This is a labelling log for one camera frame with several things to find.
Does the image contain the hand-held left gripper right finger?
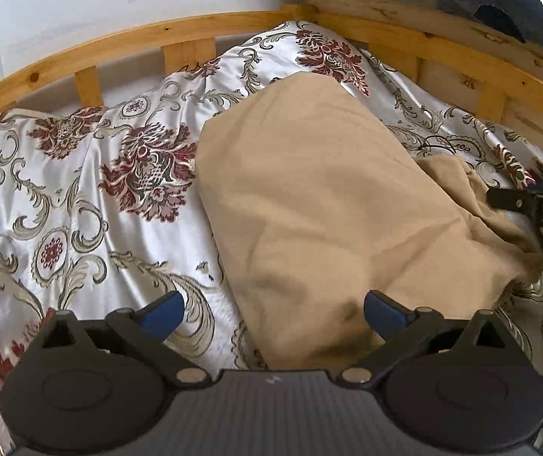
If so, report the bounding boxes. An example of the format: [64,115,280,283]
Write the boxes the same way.
[340,290,510,386]

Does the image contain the tan hooded jacket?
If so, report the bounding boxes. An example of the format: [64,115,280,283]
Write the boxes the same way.
[196,72,543,372]

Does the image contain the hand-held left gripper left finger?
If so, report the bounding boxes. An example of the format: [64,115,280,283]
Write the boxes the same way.
[29,290,213,388]

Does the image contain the floral satin bedspread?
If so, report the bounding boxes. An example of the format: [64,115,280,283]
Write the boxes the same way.
[0,20,543,456]

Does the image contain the wooden bed frame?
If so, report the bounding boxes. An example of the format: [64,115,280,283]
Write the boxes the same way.
[0,0,543,177]

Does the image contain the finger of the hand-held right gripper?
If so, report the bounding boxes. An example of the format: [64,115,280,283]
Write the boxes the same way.
[486,186,543,213]

